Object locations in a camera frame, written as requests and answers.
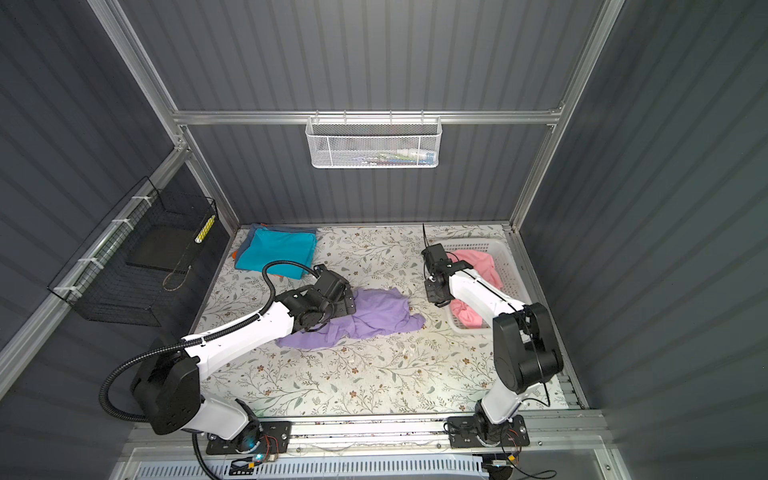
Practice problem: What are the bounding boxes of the markers in white basket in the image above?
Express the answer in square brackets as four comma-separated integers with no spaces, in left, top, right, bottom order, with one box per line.
[352,149,438,167]

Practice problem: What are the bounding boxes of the white ventilated cable duct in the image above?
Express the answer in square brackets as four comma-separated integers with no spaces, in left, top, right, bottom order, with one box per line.
[133,454,490,480]

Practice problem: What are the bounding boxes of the yellow marker pen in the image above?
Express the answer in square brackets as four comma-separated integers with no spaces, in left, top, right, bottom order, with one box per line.
[194,215,217,244]

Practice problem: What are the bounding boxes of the pink crumpled t shirt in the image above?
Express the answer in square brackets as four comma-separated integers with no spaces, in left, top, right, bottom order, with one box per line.
[447,249,504,329]

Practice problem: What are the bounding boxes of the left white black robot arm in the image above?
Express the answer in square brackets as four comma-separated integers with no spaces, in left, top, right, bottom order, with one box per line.
[131,265,356,453]

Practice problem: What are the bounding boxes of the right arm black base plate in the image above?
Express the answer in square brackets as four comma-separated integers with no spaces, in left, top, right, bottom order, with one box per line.
[443,415,530,449]

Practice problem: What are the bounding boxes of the black corrugated cable hose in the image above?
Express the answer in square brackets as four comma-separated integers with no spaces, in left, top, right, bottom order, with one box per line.
[98,259,322,480]

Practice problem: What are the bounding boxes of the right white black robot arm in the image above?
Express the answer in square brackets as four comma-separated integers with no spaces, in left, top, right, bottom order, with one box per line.
[421,244,564,444]

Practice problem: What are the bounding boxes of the white wire mesh wall basket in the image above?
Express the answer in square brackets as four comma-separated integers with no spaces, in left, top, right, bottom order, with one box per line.
[305,117,443,169]

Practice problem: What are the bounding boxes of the white plastic laundry basket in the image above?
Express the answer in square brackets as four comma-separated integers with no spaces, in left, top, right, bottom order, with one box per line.
[437,237,531,335]

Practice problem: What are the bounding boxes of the purple printed t shirt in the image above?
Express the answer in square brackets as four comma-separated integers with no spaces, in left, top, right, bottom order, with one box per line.
[275,288,426,350]

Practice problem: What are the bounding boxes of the black pad in wire basket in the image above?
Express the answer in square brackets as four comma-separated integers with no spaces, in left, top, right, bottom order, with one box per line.
[126,225,203,274]

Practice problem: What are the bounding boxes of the floral patterned table mat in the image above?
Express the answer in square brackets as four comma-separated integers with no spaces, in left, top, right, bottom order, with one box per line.
[202,225,505,417]

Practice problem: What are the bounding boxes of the folded teal t shirt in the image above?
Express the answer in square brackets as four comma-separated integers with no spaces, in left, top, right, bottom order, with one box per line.
[235,230,317,272]

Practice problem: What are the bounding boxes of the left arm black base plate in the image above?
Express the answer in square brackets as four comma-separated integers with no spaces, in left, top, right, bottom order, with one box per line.
[205,420,292,458]

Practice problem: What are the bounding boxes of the black wire wall basket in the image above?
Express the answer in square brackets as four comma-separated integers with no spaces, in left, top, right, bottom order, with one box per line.
[48,182,218,331]

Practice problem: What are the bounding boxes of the folded blue grey t shirt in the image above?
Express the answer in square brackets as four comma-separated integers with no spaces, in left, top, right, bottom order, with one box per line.
[231,223,317,262]

